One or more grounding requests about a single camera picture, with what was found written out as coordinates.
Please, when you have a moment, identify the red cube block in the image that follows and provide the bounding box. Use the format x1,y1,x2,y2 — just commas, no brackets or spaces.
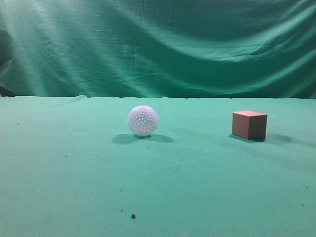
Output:
232,111,268,140

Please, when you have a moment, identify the white dimpled golf ball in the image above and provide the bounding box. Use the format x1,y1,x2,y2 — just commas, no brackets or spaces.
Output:
127,105,158,137

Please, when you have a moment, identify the green backdrop cloth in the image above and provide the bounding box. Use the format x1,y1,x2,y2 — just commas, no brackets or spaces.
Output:
0,0,316,99

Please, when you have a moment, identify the green table cloth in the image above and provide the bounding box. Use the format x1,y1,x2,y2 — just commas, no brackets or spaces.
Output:
0,96,316,237

